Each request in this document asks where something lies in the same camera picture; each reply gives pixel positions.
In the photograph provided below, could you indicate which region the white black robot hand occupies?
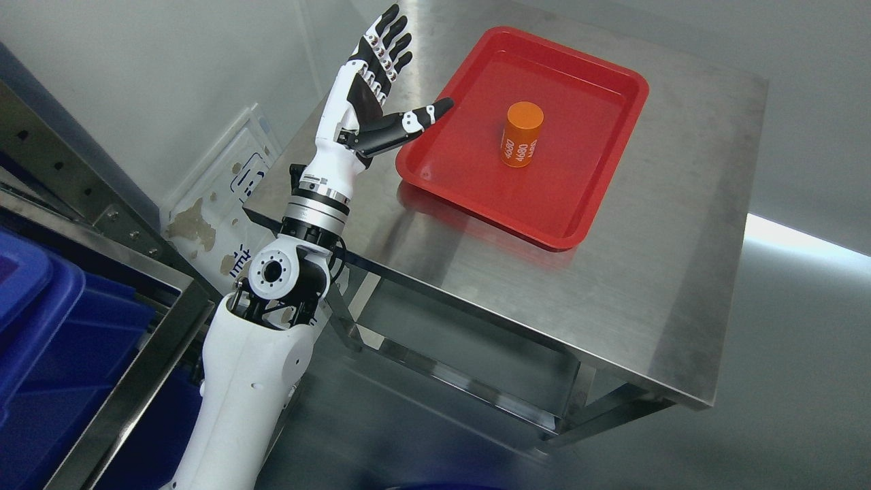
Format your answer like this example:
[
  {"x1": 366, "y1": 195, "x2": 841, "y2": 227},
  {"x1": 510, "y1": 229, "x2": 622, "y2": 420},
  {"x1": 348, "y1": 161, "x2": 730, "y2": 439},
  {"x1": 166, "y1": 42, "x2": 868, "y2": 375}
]
[{"x1": 293, "y1": 4, "x2": 455, "y2": 205}]

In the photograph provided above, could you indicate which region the orange cylindrical capacitor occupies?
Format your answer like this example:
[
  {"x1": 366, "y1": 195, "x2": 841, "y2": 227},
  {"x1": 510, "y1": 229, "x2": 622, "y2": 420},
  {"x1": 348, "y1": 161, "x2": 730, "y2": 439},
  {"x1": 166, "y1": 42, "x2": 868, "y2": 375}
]
[{"x1": 499, "y1": 101, "x2": 544, "y2": 168}]

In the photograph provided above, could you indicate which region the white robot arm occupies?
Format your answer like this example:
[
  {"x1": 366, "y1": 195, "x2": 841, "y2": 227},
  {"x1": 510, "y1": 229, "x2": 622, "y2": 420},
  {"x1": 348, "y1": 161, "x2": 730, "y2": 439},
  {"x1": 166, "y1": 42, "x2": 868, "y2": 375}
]
[{"x1": 165, "y1": 182, "x2": 352, "y2": 489}]

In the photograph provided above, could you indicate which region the steel shelf rack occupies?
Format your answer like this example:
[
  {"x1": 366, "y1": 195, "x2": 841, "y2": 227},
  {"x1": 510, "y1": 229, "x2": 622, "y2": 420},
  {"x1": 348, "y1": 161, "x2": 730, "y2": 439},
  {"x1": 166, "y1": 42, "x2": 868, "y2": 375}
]
[{"x1": 2, "y1": 86, "x2": 214, "y2": 489}]

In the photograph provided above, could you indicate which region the white floor sign board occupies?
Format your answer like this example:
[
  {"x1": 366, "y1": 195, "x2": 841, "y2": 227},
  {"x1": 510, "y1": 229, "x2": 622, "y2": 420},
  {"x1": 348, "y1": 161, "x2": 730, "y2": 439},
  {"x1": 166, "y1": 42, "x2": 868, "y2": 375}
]
[{"x1": 161, "y1": 103, "x2": 281, "y2": 294}]

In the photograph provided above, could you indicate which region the red plastic tray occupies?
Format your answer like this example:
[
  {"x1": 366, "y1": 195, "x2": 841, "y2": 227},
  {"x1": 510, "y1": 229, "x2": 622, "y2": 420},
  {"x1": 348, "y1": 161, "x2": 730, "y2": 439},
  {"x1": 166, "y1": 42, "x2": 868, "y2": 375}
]
[{"x1": 395, "y1": 26, "x2": 649, "y2": 251}]

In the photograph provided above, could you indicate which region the blue bin top left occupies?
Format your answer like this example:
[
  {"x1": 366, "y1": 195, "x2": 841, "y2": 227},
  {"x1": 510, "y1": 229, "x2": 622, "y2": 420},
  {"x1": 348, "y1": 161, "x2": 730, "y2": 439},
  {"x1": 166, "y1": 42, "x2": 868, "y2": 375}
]
[{"x1": 1, "y1": 229, "x2": 155, "y2": 489}]

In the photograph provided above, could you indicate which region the blue bin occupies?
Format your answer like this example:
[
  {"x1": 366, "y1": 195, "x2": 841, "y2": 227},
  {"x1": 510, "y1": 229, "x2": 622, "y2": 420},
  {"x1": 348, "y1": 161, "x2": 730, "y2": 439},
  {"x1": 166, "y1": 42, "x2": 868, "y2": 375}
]
[
  {"x1": 95, "y1": 367, "x2": 201, "y2": 489},
  {"x1": 1, "y1": 229, "x2": 155, "y2": 489}
]

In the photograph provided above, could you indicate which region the blue lower bin left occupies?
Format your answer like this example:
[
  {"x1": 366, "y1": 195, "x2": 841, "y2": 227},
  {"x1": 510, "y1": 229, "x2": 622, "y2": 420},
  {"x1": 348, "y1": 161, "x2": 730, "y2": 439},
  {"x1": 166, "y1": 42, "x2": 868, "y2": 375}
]
[{"x1": 95, "y1": 367, "x2": 201, "y2": 489}]

